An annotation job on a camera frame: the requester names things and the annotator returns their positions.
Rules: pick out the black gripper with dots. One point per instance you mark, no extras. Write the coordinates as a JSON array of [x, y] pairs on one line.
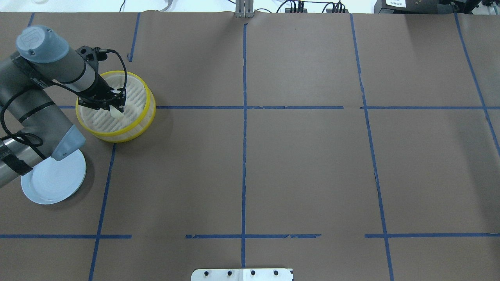
[[99, 88]]

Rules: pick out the white steamed bun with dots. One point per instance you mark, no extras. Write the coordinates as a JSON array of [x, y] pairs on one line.
[[115, 113]]

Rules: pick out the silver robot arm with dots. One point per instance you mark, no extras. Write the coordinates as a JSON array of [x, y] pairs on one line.
[[34, 125]]

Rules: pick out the yellow plastic steamer basket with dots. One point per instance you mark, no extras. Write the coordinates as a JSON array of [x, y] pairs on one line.
[[139, 112]]

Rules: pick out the light blue plate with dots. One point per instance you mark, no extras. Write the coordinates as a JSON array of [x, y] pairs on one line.
[[53, 181]]

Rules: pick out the black computer box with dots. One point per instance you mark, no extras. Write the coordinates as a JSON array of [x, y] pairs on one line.
[[425, 6]]

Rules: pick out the grey aluminium frame post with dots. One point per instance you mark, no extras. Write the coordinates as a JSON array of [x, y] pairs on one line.
[[244, 8]]

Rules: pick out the black cable hub left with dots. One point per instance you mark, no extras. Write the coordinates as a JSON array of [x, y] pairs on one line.
[[296, 6]]

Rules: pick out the black cable hub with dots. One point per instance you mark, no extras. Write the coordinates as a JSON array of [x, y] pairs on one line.
[[335, 8], [296, 6]]

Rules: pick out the white mount base plate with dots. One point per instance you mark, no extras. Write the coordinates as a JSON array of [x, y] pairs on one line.
[[255, 274]]

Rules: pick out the black cable hub right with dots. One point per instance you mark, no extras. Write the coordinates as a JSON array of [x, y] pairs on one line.
[[335, 8]]

